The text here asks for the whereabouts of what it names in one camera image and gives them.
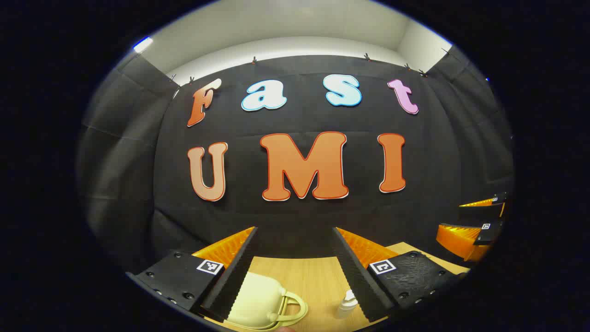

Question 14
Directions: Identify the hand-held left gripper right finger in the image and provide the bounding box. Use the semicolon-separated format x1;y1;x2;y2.
332;227;468;323

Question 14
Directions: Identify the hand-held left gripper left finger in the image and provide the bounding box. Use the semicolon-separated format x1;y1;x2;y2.
127;226;259;323

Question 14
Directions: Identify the silver pump bottle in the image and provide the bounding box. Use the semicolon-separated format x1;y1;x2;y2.
336;290;359;320

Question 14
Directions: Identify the black backdrop cloth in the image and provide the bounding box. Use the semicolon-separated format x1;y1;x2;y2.
76;44;514;277

